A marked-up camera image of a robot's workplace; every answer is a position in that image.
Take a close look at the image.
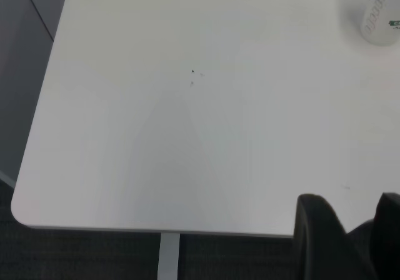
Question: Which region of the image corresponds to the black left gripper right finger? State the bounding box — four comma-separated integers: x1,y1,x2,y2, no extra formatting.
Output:
369,192,400,280

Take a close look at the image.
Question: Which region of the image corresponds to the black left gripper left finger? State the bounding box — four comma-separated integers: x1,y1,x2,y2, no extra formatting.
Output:
292,192,379,280

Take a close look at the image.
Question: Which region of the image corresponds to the white paper coffee cup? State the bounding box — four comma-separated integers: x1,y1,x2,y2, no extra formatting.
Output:
359,0,400,47

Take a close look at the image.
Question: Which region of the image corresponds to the white table leg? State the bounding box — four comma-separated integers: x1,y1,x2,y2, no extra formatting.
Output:
157,232,181,280

